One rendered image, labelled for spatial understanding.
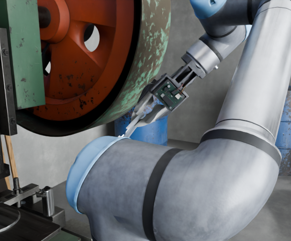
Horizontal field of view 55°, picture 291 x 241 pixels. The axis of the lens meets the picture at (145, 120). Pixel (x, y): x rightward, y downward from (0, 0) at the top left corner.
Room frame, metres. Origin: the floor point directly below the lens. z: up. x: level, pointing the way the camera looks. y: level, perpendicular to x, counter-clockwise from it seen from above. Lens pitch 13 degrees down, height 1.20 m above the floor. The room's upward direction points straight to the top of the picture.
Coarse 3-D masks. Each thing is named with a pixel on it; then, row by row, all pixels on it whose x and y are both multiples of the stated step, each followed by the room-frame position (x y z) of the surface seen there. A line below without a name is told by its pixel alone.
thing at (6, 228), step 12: (0, 204) 0.74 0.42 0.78; (0, 216) 0.67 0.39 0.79; (12, 216) 0.67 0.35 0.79; (24, 216) 0.67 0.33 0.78; (36, 216) 0.67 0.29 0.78; (0, 228) 0.61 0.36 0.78; (12, 228) 0.62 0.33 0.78; (24, 228) 0.62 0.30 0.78; (36, 228) 0.62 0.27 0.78; (48, 228) 0.62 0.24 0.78; (60, 228) 0.63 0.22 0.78; (0, 240) 0.57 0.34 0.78; (12, 240) 0.57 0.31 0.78; (24, 240) 0.57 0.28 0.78; (36, 240) 0.57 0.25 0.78
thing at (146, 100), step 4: (148, 92) 0.68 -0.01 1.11; (144, 96) 0.69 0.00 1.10; (148, 96) 0.68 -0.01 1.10; (152, 96) 0.68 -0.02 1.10; (140, 100) 0.69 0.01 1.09; (144, 100) 0.68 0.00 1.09; (148, 100) 0.68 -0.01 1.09; (152, 100) 0.68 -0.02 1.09; (136, 104) 0.69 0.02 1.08; (140, 104) 0.68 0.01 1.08; (144, 104) 0.65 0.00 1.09; (148, 104) 0.68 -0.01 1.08; (136, 108) 0.68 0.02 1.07; (140, 108) 0.64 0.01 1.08; (144, 108) 0.69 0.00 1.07; (136, 112) 0.66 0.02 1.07; (140, 112) 0.69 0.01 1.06; (132, 116) 0.69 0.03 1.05; (136, 116) 0.69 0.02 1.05; (132, 120) 0.69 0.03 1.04
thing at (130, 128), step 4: (140, 116) 0.68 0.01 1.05; (136, 120) 0.66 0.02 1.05; (132, 124) 0.64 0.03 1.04; (128, 128) 0.63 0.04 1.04; (132, 128) 0.69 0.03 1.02; (128, 132) 0.68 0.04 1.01; (132, 132) 0.83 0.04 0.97; (120, 136) 0.61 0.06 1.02; (124, 136) 0.66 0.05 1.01; (128, 136) 0.80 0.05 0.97
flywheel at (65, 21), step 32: (64, 0) 1.00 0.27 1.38; (96, 0) 0.94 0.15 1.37; (128, 0) 0.84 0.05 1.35; (64, 32) 0.99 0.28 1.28; (128, 32) 0.84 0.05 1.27; (64, 64) 1.01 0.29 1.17; (96, 64) 0.94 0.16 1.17; (128, 64) 0.86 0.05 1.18; (64, 96) 1.02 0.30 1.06; (96, 96) 0.90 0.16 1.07
